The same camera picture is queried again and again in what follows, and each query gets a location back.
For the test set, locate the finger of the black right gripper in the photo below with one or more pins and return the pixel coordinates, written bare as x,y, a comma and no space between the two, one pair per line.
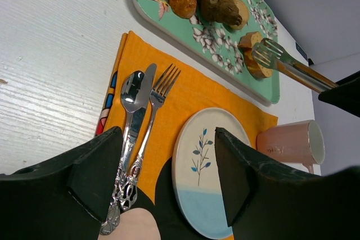
346,96

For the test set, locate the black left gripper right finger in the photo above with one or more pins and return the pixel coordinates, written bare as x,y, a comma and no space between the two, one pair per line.
266,199

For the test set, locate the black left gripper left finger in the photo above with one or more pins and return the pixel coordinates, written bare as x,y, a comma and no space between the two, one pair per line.
65,197

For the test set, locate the silver metal tongs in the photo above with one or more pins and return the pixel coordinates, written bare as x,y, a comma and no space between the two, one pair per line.
271,55

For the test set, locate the pink white ceramic mug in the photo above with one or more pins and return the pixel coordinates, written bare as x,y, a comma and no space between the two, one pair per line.
301,142

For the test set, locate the white blue ceramic plate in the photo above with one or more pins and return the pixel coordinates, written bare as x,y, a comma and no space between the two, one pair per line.
195,173

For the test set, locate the orange cartoon placemat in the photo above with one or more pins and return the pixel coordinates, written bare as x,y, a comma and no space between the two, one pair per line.
156,214

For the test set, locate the silver table knife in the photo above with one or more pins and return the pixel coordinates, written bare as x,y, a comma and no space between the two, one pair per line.
139,115

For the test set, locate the silver spoon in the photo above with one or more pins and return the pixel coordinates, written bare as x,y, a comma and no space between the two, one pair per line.
131,101

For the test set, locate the pale round bun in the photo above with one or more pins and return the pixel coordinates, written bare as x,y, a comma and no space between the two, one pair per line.
243,11

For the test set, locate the silver fork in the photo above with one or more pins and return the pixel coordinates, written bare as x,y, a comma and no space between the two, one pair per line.
158,95

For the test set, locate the green floral tray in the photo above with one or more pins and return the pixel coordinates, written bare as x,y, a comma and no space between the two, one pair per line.
217,43

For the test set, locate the dark brown muffin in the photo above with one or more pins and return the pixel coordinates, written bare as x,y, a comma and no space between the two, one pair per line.
221,11

